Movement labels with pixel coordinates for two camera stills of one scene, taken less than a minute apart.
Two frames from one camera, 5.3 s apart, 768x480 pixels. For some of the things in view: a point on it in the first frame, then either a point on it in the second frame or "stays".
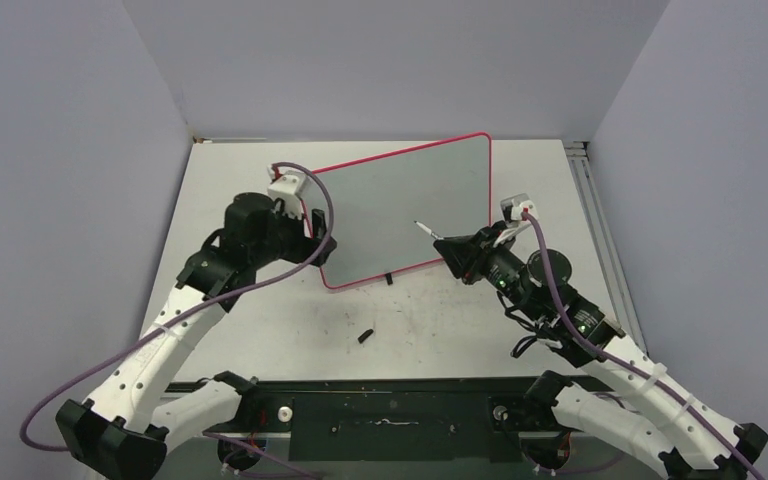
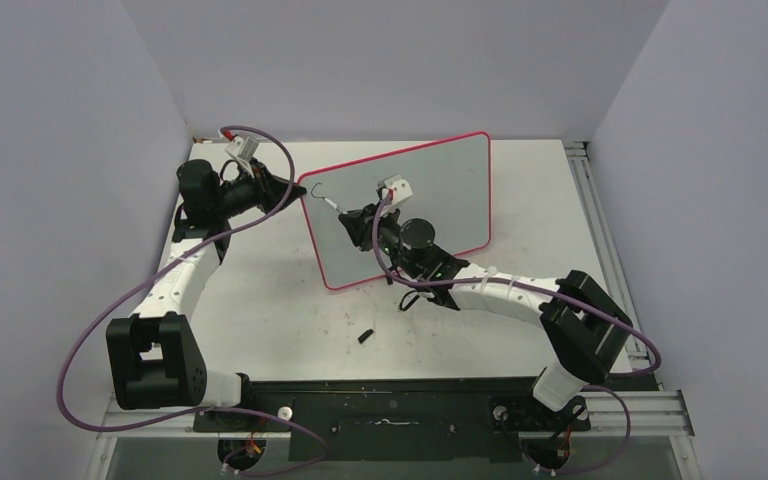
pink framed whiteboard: x=389 y=209 stays
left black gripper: x=297 y=223 → x=266 y=187
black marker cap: x=364 y=336 stays
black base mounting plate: x=393 y=419 stays
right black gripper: x=463 y=254 → x=360 y=223
